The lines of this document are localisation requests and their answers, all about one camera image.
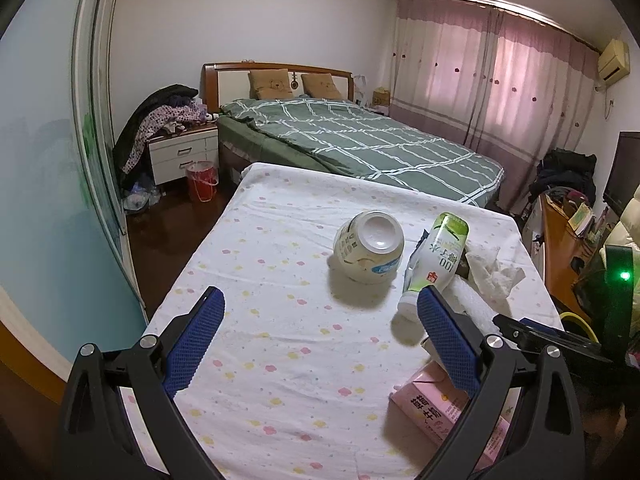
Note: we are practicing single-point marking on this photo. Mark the green checked blanket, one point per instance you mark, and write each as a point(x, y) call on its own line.
point(360, 145)

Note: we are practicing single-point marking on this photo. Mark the floral white tablecloth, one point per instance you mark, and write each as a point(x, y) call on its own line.
point(280, 285)

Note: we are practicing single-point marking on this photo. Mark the red bucket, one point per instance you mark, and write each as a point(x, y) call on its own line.
point(202, 180)

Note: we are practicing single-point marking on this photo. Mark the glass wardrobe door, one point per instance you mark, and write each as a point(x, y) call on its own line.
point(45, 185)

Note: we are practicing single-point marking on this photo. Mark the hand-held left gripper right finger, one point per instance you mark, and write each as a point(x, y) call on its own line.
point(447, 340)

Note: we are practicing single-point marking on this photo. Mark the dark clothes pile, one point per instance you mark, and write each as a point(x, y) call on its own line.
point(565, 170)

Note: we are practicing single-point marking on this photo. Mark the white tissue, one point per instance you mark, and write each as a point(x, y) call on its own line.
point(495, 272)

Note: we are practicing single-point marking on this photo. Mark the white paper towel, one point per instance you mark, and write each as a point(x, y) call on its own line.
point(475, 305)

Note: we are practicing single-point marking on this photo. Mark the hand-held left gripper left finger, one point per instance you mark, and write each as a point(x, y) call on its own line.
point(195, 345)

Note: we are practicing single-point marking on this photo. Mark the plastic bags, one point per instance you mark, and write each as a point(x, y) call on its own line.
point(140, 196)

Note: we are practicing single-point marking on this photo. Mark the white nightstand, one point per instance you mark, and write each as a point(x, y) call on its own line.
point(182, 152)

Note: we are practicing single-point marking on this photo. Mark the brown pillow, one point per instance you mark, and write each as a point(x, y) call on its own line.
point(270, 84)
point(321, 86)

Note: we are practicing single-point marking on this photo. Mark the white round jar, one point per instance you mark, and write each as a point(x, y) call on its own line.
point(367, 247)

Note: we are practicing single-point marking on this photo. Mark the beige air conditioner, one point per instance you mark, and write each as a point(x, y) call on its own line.
point(614, 60)

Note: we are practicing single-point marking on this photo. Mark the yellow tissue box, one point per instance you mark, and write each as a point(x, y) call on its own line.
point(381, 97)

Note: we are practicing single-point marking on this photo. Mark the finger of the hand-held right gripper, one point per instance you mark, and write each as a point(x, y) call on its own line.
point(515, 329)

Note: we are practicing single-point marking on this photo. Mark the wooden bed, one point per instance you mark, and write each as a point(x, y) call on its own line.
point(225, 80)

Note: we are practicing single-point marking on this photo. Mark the pile of clothes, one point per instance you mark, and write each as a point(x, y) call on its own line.
point(150, 120)

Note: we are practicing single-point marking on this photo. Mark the white puffer jacket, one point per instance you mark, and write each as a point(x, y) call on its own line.
point(627, 225)

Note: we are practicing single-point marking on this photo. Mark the yellow rimmed trash bin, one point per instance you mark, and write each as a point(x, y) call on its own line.
point(582, 322)

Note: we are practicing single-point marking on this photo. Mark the books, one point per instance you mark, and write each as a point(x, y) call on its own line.
point(580, 217)

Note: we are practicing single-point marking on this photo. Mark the black television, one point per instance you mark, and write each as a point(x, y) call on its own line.
point(625, 170)

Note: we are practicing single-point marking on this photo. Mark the green and white bottle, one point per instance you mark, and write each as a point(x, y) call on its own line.
point(437, 250)

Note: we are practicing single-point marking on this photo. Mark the pink carton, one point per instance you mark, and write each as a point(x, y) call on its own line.
point(430, 400)

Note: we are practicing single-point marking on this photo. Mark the wooden desk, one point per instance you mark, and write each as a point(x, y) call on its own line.
point(560, 245)

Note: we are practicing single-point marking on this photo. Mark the pink curtain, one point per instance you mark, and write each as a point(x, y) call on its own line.
point(470, 85)

